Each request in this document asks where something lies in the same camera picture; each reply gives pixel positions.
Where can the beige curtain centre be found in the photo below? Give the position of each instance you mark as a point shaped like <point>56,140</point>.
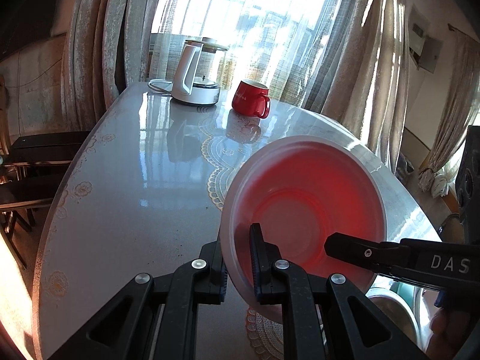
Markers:
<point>368,90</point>

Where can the wall electrical box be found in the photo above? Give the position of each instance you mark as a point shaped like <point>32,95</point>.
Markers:
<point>423,48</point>

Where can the white electric kettle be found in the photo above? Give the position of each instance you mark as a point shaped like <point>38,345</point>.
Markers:
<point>192,83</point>

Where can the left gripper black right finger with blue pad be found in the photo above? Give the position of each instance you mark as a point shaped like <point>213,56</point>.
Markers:
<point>323,318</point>

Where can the stainless steel basin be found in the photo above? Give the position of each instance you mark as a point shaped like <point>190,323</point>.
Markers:
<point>398,301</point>

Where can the beige curtain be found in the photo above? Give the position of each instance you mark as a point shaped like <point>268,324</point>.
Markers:
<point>105,51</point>
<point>368,90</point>
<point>460,109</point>

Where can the red mug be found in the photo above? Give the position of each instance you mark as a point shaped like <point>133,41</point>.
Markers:
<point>252,99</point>

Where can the beige curtain right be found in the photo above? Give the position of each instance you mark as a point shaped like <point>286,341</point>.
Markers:
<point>460,109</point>

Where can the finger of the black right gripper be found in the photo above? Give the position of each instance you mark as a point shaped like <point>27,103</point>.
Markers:
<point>350,254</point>

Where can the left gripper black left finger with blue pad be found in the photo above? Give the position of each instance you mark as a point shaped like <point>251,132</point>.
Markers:
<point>153,317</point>

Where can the red plastic bowl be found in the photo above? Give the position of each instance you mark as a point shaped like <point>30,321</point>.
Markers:
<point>300,190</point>

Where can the dark bench left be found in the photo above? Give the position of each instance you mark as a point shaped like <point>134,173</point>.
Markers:
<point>30,177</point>

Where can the beige curtain left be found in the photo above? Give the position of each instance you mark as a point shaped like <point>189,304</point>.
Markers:
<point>105,51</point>

